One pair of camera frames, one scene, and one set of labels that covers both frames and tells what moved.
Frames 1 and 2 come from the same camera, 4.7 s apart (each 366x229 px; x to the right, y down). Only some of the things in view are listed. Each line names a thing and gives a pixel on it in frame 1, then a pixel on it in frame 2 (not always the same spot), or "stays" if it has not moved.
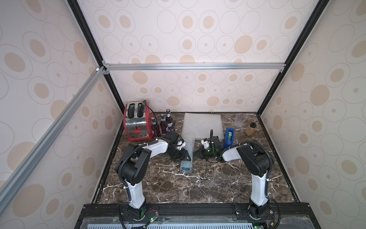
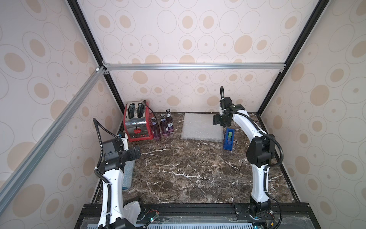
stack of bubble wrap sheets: x=199 y=125 stays
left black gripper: x=183 y=155 -> x=138 y=151
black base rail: x=116 y=210 stays
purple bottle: x=155 y=129 stays
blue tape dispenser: x=229 y=137 stays
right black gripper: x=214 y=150 -> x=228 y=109
